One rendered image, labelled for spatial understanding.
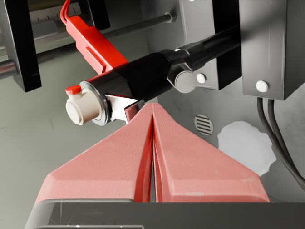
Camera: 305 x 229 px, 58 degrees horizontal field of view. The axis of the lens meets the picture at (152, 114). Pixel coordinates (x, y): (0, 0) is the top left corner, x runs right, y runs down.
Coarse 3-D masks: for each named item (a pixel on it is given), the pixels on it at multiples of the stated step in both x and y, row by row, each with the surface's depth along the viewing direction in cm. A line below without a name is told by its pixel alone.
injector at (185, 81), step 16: (224, 32) 23; (192, 48) 20; (208, 48) 21; (224, 48) 22; (128, 64) 17; (144, 64) 17; (160, 64) 18; (176, 64) 17; (192, 64) 20; (96, 80) 15; (112, 80) 16; (128, 80) 16; (144, 80) 17; (160, 80) 17; (176, 80) 16; (192, 80) 16; (96, 96) 15; (144, 96) 17
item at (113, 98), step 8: (104, 96) 15; (112, 96) 14; (120, 96) 14; (128, 96) 14; (112, 104) 15; (120, 104) 14; (128, 104) 14; (144, 104) 13; (112, 112) 15; (120, 112) 15; (112, 120) 16
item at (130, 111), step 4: (132, 104) 13; (136, 104) 13; (140, 104) 13; (124, 108) 12; (128, 108) 12; (132, 108) 13; (136, 108) 13; (140, 108) 13; (124, 112) 12; (128, 112) 12; (132, 112) 13; (136, 112) 13; (124, 116) 13; (128, 116) 13; (132, 116) 13; (128, 120) 13
